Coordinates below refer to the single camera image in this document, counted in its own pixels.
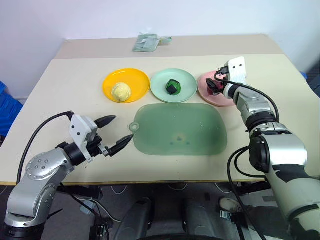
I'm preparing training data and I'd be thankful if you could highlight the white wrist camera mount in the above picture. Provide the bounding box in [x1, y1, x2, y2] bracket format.
[226, 56, 249, 86]
[68, 114, 99, 161]

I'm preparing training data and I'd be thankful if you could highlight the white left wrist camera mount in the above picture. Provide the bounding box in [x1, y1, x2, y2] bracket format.
[68, 114, 99, 161]

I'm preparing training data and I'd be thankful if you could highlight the yellow round plate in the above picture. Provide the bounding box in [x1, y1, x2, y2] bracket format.
[101, 67, 151, 104]

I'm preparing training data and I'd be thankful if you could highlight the dark grey rounded shape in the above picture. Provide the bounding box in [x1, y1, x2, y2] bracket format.
[113, 196, 155, 240]
[181, 197, 219, 240]

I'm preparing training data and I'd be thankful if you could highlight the dark grey bulky object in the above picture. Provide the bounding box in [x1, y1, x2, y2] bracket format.
[308, 74, 320, 98]

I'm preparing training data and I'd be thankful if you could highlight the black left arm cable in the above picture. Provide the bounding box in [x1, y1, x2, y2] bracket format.
[16, 111, 76, 185]

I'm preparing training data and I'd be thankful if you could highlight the dark pink item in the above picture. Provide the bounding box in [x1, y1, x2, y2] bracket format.
[211, 82, 224, 94]

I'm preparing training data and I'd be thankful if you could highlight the green plastic bag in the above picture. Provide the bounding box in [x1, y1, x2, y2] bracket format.
[131, 31, 173, 53]

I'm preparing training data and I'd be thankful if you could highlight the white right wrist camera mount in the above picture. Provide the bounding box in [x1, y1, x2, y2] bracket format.
[226, 56, 249, 86]

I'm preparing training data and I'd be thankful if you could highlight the white shoe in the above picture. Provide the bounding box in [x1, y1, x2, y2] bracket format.
[219, 197, 245, 214]

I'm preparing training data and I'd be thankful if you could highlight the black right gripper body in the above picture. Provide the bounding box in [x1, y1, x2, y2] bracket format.
[216, 81, 227, 97]

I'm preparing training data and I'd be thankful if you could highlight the black table frame bar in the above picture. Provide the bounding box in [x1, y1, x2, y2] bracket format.
[234, 180, 274, 196]

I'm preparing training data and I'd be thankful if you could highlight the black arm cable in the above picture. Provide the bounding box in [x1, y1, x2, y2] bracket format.
[214, 66, 280, 123]
[16, 111, 76, 185]

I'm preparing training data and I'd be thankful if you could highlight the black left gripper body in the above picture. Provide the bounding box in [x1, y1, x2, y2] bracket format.
[86, 134, 111, 158]

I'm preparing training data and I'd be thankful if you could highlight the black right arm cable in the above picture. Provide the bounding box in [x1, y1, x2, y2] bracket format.
[214, 66, 280, 123]

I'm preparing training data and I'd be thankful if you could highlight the blue plastic crate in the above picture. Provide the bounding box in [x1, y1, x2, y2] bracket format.
[0, 80, 25, 137]

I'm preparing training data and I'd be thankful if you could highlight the light green round plate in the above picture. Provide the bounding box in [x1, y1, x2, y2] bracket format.
[149, 68, 198, 104]

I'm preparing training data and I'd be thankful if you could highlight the translucent green mat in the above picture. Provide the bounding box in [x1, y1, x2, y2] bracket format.
[128, 102, 229, 156]

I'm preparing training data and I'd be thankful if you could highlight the dark green crumpled item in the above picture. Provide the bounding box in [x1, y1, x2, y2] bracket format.
[164, 78, 182, 96]

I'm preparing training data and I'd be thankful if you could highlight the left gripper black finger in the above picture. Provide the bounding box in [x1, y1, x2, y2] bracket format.
[107, 133, 135, 157]
[94, 115, 117, 130]

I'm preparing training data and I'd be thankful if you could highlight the pink round plate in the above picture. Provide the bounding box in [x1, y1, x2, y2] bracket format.
[196, 70, 237, 108]

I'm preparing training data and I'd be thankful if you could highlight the black hanging cable loop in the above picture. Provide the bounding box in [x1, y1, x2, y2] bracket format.
[226, 146, 266, 240]

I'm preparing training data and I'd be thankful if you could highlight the pale yellow crumpled ball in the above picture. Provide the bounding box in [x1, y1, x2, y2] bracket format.
[110, 81, 132, 103]

